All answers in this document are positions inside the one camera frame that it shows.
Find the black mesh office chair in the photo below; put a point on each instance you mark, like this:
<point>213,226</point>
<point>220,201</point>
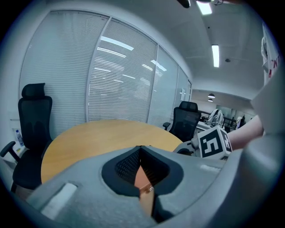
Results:
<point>33,133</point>
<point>186,122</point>

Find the white office desk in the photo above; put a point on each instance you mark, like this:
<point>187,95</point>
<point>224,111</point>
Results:
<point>203,126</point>

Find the rectangular ceiling light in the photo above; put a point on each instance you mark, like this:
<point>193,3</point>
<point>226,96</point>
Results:
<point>215,55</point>
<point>204,7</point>

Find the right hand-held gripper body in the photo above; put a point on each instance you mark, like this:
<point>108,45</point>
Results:
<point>211,142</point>

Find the brown cardboard box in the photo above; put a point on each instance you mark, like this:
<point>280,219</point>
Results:
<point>142,182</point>

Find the clear plastic water bottle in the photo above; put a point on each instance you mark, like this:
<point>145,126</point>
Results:
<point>19,138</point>

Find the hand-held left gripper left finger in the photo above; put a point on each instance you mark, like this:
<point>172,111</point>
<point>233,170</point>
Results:
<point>89,200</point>

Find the white striped chair back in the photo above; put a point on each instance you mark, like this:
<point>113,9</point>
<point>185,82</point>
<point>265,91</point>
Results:
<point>216,116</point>
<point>240,122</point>

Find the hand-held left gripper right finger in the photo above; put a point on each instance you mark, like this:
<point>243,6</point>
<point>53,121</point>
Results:
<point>189,178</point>

